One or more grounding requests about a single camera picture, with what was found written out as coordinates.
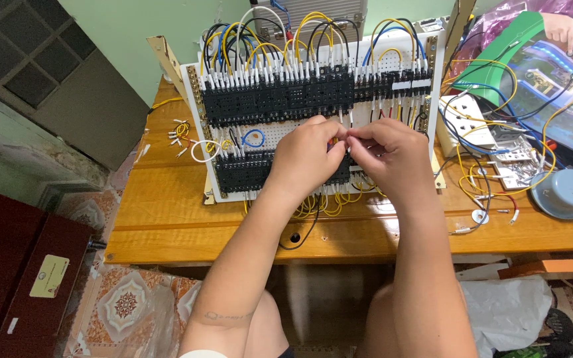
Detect person's right hand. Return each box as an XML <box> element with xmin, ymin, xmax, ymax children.
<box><xmin>347</xmin><ymin>118</ymin><xmax>437</xmax><ymax>197</ymax></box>

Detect person's left hand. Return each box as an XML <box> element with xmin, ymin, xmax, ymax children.
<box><xmin>266</xmin><ymin>115</ymin><xmax>349</xmax><ymax>195</ymax></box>

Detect white perforated wiring board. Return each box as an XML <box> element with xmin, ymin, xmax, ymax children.
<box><xmin>181</xmin><ymin>27</ymin><xmax>447</xmax><ymax>204</ymax></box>

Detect long row of black relay sockets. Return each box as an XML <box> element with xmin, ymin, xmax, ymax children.
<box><xmin>200</xmin><ymin>66</ymin><xmax>434</xmax><ymax>126</ymax></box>

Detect white power strip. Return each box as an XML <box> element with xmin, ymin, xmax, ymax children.
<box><xmin>437</xmin><ymin>93</ymin><xmax>498</xmax><ymax>158</ymax></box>

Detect short row of black relay sockets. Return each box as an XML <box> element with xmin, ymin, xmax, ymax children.
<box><xmin>214</xmin><ymin>149</ymin><xmax>367</xmax><ymax>195</ymax></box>

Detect silver metal case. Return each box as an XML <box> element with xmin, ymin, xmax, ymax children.
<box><xmin>251</xmin><ymin>0</ymin><xmax>369</xmax><ymax>44</ymax></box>

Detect wooden board support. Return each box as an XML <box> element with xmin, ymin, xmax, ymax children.
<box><xmin>441</xmin><ymin>0</ymin><xmax>477</xmax><ymax>85</ymax></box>
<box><xmin>146</xmin><ymin>35</ymin><xmax>190</xmax><ymax>102</ymax></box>

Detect clear plastic parts box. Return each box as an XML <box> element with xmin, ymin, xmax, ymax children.
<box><xmin>488</xmin><ymin>137</ymin><xmax>558</xmax><ymax>192</ymax></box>

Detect person's legs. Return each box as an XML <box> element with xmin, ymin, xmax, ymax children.
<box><xmin>177</xmin><ymin>283</ymin><xmax>466</xmax><ymax>358</ymax></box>

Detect glossy printed poster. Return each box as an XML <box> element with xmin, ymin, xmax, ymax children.
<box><xmin>448</xmin><ymin>0</ymin><xmax>573</xmax><ymax>167</ymax></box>

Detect wooden table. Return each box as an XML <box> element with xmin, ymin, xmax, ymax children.
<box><xmin>103</xmin><ymin>75</ymin><xmax>573</xmax><ymax>265</ymax></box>

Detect white plastic bag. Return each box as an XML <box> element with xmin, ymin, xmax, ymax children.
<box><xmin>458</xmin><ymin>276</ymin><xmax>555</xmax><ymax>358</ymax></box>

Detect orange cardboard box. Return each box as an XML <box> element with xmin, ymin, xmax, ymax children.
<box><xmin>498</xmin><ymin>258</ymin><xmax>573</xmax><ymax>280</ymax></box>

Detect dark red cabinet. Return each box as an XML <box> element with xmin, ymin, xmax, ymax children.
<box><xmin>0</xmin><ymin>185</ymin><xmax>104</xmax><ymax>358</ymax></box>

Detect bundle of yellow wires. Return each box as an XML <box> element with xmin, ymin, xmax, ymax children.
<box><xmin>243</xmin><ymin>181</ymin><xmax>392</xmax><ymax>219</ymax></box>

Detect blue wire loop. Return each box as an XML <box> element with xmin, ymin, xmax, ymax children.
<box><xmin>241</xmin><ymin>128</ymin><xmax>266</xmax><ymax>149</ymax></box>

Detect bundle of looped wires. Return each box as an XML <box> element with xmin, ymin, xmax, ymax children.
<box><xmin>198</xmin><ymin>5</ymin><xmax>429</xmax><ymax>85</ymax></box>

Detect tangle of long wires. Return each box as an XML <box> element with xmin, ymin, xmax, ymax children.
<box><xmin>436</xmin><ymin>40</ymin><xmax>573</xmax><ymax>235</ymax></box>

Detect white wire loop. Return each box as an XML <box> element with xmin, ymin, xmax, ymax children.
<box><xmin>190</xmin><ymin>138</ymin><xmax>223</xmax><ymax>164</ymax></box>

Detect heap of short jumper wires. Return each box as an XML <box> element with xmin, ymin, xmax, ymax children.
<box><xmin>168</xmin><ymin>118</ymin><xmax>194</xmax><ymax>159</ymax></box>

